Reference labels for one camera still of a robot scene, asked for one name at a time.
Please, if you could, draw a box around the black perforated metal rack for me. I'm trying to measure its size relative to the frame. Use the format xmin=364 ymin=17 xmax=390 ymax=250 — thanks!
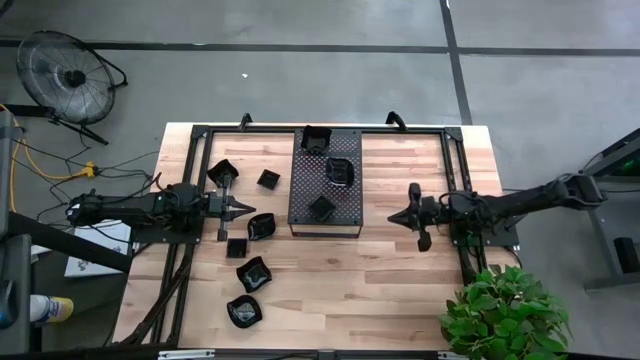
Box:
xmin=287 ymin=128 xmax=365 ymax=240

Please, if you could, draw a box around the black box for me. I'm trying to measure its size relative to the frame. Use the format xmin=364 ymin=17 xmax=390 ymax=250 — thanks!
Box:
xmin=613 ymin=235 xmax=640 ymax=275

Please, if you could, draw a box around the black floor cable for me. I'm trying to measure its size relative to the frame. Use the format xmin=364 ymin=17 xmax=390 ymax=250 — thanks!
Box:
xmin=9 ymin=137 xmax=161 ymax=224

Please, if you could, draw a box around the black diagonal beam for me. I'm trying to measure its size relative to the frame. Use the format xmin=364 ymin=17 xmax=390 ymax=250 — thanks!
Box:
xmin=6 ymin=211 xmax=134 ymax=275

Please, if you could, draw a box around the green leafy potted plant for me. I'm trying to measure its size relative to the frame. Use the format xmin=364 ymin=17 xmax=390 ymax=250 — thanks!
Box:
xmin=437 ymin=264 xmax=574 ymax=360

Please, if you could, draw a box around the black glossy small square plate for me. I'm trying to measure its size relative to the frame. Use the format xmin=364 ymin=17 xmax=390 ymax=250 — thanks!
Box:
xmin=256 ymin=168 xmax=282 ymax=191
xmin=225 ymin=237 xmax=249 ymax=260
xmin=308 ymin=194 xmax=337 ymax=224

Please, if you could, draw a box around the yellow floor cable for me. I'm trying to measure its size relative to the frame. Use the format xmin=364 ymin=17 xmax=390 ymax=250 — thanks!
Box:
xmin=0 ymin=102 xmax=84 ymax=214

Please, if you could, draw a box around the grey metal workbench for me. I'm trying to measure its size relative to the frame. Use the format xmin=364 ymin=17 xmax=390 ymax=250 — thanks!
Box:
xmin=551 ymin=127 xmax=640 ymax=291

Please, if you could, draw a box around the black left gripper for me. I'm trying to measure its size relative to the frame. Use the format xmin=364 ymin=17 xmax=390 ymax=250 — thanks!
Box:
xmin=208 ymin=173 xmax=258 ymax=242

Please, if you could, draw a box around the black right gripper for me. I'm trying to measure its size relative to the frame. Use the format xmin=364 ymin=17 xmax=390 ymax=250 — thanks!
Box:
xmin=387 ymin=182 xmax=445 ymax=253

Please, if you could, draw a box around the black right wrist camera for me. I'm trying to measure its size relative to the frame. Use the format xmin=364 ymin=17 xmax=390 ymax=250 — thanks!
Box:
xmin=423 ymin=198 xmax=442 ymax=225

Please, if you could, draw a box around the grey metal stand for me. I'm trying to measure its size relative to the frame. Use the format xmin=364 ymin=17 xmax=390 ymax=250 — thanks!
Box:
xmin=0 ymin=110 xmax=34 ymax=354

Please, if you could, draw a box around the silver metal bracket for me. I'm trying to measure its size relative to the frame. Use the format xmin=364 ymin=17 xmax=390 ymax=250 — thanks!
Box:
xmin=158 ymin=349 xmax=217 ymax=360

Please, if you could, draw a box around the white yellow spray bottle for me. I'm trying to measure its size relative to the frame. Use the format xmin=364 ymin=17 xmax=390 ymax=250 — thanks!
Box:
xmin=28 ymin=294 xmax=75 ymax=324

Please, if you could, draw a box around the black metal floor fan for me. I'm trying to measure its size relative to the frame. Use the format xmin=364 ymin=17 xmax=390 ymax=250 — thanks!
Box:
xmin=3 ymin=28 xmax=129 ymax=146

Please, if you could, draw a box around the black glossy wavy round plate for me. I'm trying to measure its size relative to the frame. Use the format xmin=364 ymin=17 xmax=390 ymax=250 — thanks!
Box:
xmin=225 ymin=294 xmax=264 ymax=330
xmin=246 ymin=212 xmax=277 ymax=242
xmin=325 ymin=156 xmax=357 ymax=189

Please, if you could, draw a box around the white printed box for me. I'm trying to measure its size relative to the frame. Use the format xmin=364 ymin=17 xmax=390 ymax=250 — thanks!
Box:
xmin=63 ymin=218 xmax=134 ymax=279

